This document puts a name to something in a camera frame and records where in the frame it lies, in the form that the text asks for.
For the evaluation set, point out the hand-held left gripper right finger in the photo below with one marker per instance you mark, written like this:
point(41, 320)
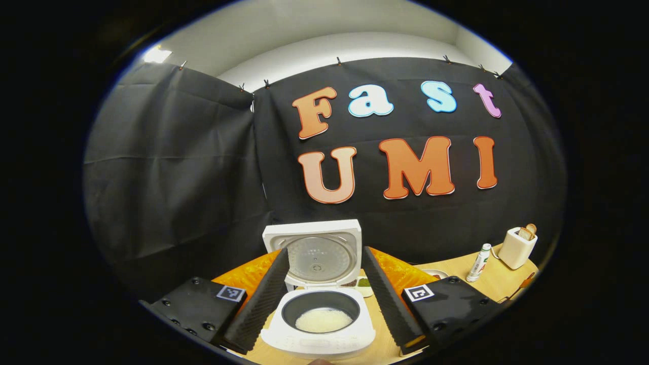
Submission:
point(388, 304)

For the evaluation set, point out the black backdrop cloth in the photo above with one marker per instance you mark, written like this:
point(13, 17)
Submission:
point(177, 177)

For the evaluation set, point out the row of black cloth clips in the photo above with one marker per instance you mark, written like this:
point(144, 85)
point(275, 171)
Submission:
point(338, 61)

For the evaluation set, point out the white sectioned condiment dish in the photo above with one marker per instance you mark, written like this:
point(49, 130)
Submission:
point(364, 288)

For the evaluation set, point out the white round plate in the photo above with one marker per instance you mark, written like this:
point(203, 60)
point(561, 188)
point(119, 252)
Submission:
point(436, 274)

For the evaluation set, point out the toast slice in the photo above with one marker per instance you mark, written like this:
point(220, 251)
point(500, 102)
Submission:
point(531, 228)
point(525, 234)

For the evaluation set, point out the white rice cooker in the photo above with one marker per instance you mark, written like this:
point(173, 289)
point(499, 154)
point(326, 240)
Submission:
point(324, 344)

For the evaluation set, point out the white drink bottle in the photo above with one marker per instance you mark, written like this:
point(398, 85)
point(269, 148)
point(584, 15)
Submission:
point(478, 263)

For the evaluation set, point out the white rice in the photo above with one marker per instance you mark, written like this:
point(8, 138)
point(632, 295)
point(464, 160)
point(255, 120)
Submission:
point(324, 320)

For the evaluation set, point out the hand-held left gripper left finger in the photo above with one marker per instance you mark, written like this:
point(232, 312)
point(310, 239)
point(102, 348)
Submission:
point(263, 304)

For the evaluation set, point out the brown wooden spoon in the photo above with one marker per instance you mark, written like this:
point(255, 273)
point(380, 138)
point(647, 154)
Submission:
point(517, 288)

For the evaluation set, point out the ceiling light panel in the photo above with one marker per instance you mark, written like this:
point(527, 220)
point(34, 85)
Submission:
point(157, 55)

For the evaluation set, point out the white toaster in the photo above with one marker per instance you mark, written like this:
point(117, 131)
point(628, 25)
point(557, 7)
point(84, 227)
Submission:
point(514, 251)

